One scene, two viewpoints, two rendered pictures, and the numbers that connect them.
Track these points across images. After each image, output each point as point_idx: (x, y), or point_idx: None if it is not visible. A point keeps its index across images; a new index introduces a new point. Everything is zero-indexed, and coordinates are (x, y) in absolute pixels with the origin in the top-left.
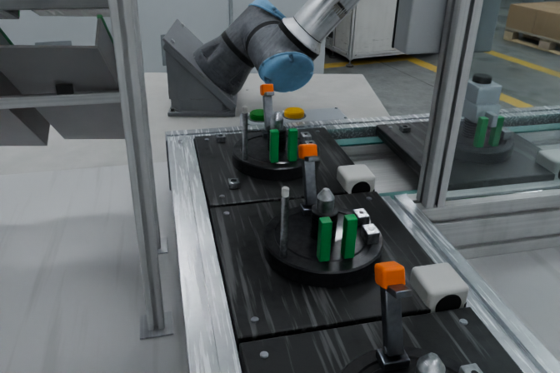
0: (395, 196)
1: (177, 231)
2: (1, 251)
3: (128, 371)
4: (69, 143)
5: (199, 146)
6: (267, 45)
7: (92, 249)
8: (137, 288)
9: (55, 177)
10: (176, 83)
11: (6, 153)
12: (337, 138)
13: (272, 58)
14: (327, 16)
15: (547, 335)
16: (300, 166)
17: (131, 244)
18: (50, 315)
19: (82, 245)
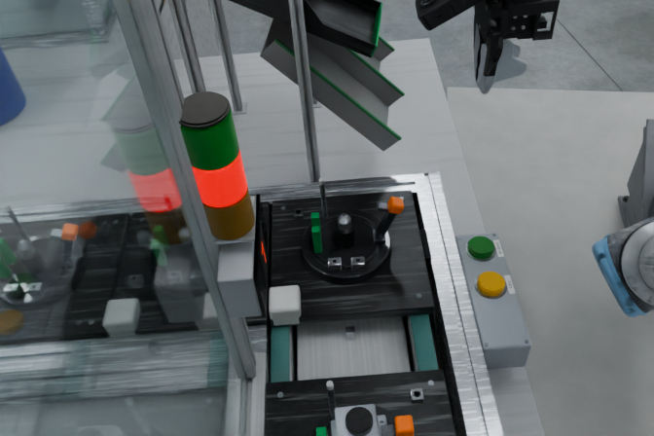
0: (264, 341)
1: (250, 188)
2: (330, 130)
3: None
4: (520, 129)
5: (383, 193)
6: (633, 226)
7: (323, 173)
8: None
9: (441, 134)
10: (635, 176)
11: (492, 96)
12: (444, 336)
13: (602, 239)
14: (651, 267)
15: None
16: (305, 255)
17: None
18: (255, 165)
19: (330, 166)
